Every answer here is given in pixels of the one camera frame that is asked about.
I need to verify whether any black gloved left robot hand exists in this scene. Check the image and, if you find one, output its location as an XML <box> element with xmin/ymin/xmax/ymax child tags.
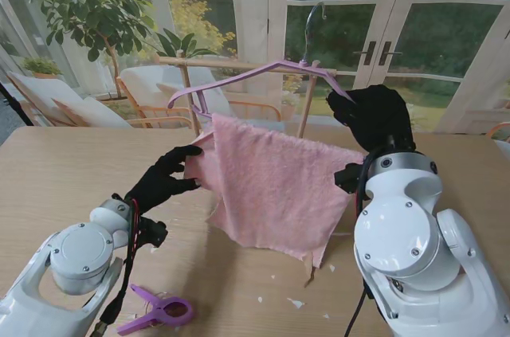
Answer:
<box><xmin>124</xmin><ymin>144</ymin><xmax>204</xmax><ymax>218</ymax></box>

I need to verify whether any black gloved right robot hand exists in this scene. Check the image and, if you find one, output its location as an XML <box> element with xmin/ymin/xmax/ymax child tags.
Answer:
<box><xmin>326</xmin><ymin>84</ymin><xmax>416</xmax><ymax>153</ymax></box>

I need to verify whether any pink square towel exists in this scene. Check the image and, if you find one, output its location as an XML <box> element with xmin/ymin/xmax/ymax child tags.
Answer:
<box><xmin>182</xmin><ymin>112</ymin><xmax>366</xmax><ymax>286</ymax></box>

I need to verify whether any purple clothes hanger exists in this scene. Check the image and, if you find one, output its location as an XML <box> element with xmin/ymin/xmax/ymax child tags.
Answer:
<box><xmin>167</xmin><ymin>1</ymin><xmax>359</xmax><ymax>121</ymax></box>

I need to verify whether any purple plastic clothes peg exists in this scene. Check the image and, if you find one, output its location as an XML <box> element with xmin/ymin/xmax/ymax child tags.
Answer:
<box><xmin>116</xmin><ymin>283</ymin><xmax>195</xmax><ymax>335</ymax></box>

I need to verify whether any white flowering pot plant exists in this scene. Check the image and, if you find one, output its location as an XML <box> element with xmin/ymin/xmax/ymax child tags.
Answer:
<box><xmin>408</xmin><ymin>104</ymin><xmax>426</xmax><ymax>134</ymax></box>

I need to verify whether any wooden hanging rack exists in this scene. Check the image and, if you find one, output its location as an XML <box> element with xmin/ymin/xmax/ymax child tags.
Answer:
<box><xmin>153</xmin><ymin>49</ymin><xmax>338</xmax><ymax>139</ymax></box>

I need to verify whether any white cushioned lounge chair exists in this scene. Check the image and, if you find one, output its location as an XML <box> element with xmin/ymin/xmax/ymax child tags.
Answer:
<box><xmin>115</xmin><ymin>65</ymin><xmax>282</xmax><ymax>131</ymax></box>
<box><xmin>6</xmin><ymin>69</ymin><xmax>135</xmax><ymax>129</ymax></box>

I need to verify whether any small green pot plant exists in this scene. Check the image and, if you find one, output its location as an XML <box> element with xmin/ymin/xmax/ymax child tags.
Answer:
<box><xmin>22</xmin><ymin>56</ymin><xmax>63</xmax><ymax>80</ymax></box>

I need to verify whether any leafy potted tree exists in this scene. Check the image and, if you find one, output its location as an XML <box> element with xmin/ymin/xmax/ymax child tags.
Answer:
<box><xmin>14</xmin><ymin>0</ymin><xmax>168</xmax><ymax>101</ymax></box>

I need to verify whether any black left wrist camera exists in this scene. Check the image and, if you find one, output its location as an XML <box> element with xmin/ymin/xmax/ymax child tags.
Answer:
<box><xmin>137</xmin><ymin>217</ymin><xmax>168</xmax><ymax>249</ymax></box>

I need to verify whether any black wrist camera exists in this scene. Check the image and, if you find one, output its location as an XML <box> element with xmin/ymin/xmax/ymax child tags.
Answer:
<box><xmin>333</xmin><ymin>162</ymin><xmax>363</xmax><ymax>195</ymax></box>
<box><xmin>137</xmin><ymin>217</ymin><xmax>168</xmax><ymax>249</ymax></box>

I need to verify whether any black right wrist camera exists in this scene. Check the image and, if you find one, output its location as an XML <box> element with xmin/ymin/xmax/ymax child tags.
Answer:
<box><xmin>333</xmin><ymin>162</ymin><xmax>363</xmax><ymax>195</ymax></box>

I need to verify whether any dark door handle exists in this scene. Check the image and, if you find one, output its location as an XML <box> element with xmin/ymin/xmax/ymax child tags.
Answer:
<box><xmin>378</xmin><ymin>40</ymin><xmax>403</xmax><ymax>67</ymax></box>
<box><xmin>352</xmin><ymin>40</ymin><xmax>378</xmax><ymax>67</ymax></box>

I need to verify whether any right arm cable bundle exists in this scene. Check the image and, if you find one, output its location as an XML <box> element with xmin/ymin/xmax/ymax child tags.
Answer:
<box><xmin>342</xmin><ymin>135</ymin><xmax>395</xmax><ymax>337</ymax></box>

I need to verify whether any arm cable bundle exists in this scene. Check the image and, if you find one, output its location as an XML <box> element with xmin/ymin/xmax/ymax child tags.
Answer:
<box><xmin>81</xmin><ymin>199</ymin><xmax>143</xmax><ymax>337</ymax></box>
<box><xmin>342</xmin><ymin>135</ymin><xmax>395</xmax><ymax>337</ymax></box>

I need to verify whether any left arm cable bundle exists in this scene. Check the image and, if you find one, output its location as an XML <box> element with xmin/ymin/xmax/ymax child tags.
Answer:
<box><xmin>81</xmin><ymin>199</ymin><xmax>143</xmax><ymax>337</ymax></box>

